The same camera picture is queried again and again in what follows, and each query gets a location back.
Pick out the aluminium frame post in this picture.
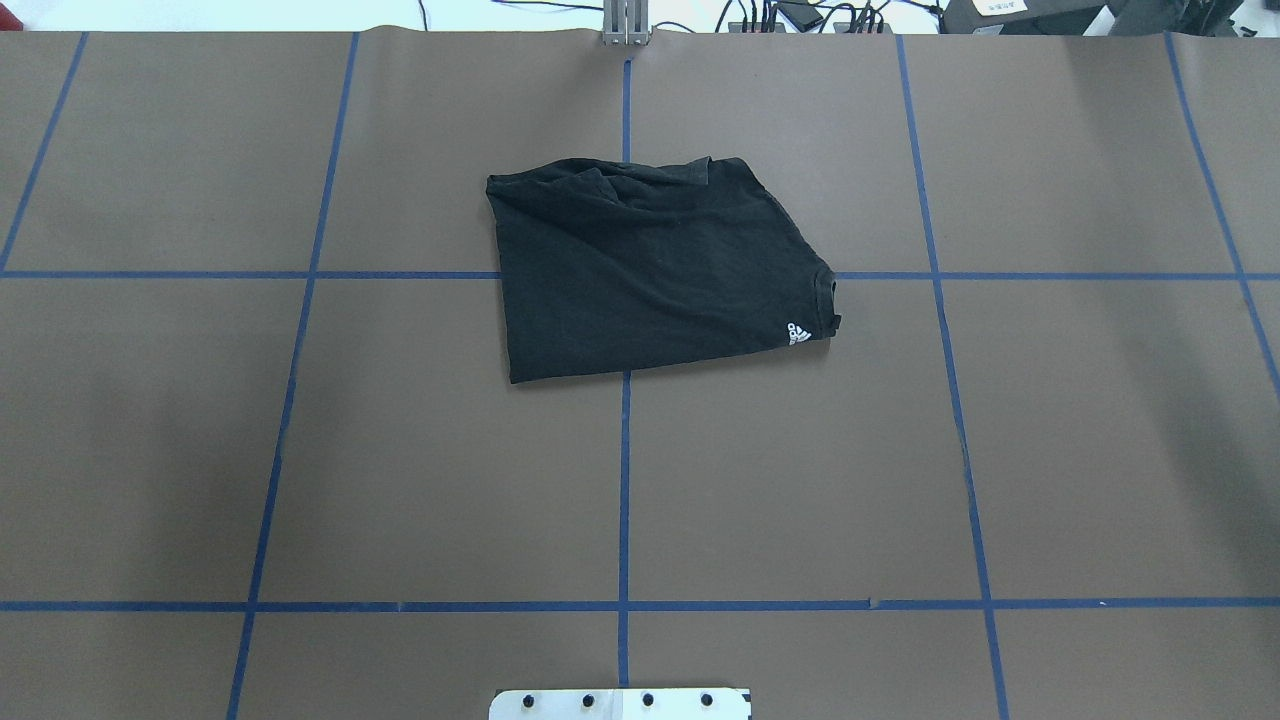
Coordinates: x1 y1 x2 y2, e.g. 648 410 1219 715
602 0 652 46

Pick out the brown paper table cover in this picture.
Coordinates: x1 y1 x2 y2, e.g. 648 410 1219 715
3 27 1277 719

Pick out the black printed t-shirt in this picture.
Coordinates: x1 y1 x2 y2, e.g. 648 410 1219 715
485 158 841 384

